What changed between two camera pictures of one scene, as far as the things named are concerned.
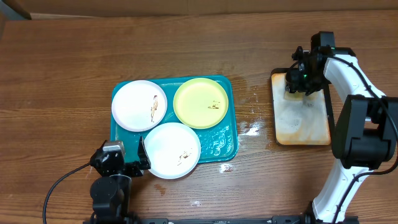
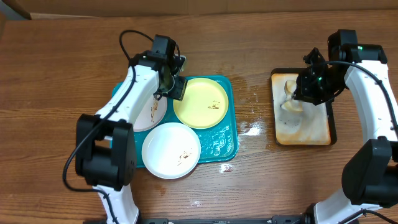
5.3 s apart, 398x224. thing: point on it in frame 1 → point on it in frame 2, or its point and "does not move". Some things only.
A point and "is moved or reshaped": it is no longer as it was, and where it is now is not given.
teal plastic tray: x=219 y=143 does not move
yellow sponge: x=301 y=96 is moved or reshaped
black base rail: x=267 y=219 does not move
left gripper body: x=134 y=168 → x=174 y=89
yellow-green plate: x=200 y=103 does not move
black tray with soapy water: x=299 y=120 does not move
